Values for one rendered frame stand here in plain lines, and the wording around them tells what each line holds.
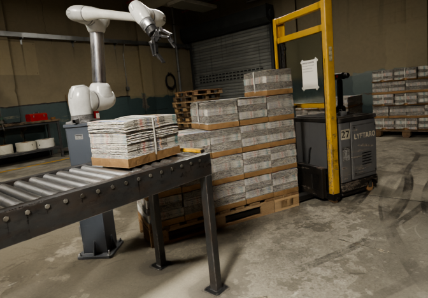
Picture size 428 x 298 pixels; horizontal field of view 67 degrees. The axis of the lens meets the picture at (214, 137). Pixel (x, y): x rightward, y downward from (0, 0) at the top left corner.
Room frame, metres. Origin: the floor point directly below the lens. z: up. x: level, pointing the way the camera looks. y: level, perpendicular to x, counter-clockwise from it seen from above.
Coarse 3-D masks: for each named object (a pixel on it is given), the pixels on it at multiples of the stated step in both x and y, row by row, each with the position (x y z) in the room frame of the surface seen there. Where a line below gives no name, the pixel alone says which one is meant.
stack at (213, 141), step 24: (192, 144) 2.55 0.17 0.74; (216, 144) 2.63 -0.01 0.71; (240, 144) 2.73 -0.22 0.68; (216, 168) 2.61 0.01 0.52; (240, 168) 2.72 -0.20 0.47; (264, 168) 2.83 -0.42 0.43; (192, 192) 2.52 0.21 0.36; (216, 192) 2.61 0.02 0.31; (240, 192) 2.70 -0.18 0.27; (264, 192) 2.82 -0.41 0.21; (144, 216) 2.51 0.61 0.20; (168, 216) 2.43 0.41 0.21; (216, 216) 2.60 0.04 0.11; (168, 240) 2.41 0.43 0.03
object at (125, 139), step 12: (108, 120) 1.64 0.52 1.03; (120, 120) 1.58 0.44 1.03; (132, 120) 1.55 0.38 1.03; (144, 120) 1.61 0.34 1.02; (96, 132) 1.63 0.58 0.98; (108, 132) 1.57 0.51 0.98; (120, 132) 1.52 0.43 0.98; (132, 132) 1.55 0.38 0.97; (144, 132) 1.60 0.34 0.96; (96, 144) 1.64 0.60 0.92; (108, 144) 1.59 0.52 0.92; (120, 144) 1.54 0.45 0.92; (132, 144) 1.54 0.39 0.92; (144, 144) 1.60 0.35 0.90; (96, 156) 1.64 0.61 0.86; (108, 156) 1.59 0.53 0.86; (120, 156) 1.54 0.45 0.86; (132, 156) 1.53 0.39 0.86
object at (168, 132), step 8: (160, 120) 1.70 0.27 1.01; (168, 120) 1.75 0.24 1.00; (160, 128) 1.70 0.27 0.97; (168, 128) 1.75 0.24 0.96; (176, 128) 1.80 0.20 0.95; (160, 136) 1.70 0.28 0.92; (168, 136) 1.75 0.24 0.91; (176, 136) 1.80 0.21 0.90; (160, 144) 1.70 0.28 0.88; (168, 144) 1.74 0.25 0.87; (176, 144) 1.79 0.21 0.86
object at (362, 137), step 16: (352, 112) 3.43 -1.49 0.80; (304, 128) 3.44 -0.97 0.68; (320, 128) 3.23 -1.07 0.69; (352, 128) 3.10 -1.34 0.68; (368, 128) 3.19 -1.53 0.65; (304, 144) 3.46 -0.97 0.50; (320, 144) 3.24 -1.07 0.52; (352, 144) 3.10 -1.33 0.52; (368, 144) 3.19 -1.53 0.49; (304, 160) 3.47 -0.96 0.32; (320, 160) 3.25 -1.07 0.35; (352, 160) 3.10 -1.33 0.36; (368, 160) 3.18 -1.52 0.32; (352, 176) 3.10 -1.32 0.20; (368, 176) 3.18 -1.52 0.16; (352, 192) 3.08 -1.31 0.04
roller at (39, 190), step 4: (20, 180) 1.49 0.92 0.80; (16, 184) 1.46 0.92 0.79; (20, 184) 1.43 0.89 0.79; (24, 184) 1.41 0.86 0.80; (28, 184) 1.40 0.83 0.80; (32, 184) 1.39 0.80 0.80; (20, 188) 1.42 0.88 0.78; (24, 188) 1.39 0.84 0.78; (28, 188) 1.36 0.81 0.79; (32, 188) 1.33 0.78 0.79; (36, 188) 1.31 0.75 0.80; (40, 188) 1.30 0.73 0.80; (44, 188) 1.29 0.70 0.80; (48, 188) 1.28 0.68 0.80; (32, 192) 1.32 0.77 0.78; (36, 192) 1.29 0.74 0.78; (40, 192) 1.27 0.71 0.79; (44, 192) 1.25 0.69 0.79; (48, 192) 1.23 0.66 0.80; (52, 192) 1.22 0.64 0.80; (56, 192) 1.21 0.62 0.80; (44, 196) 1.24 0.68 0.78
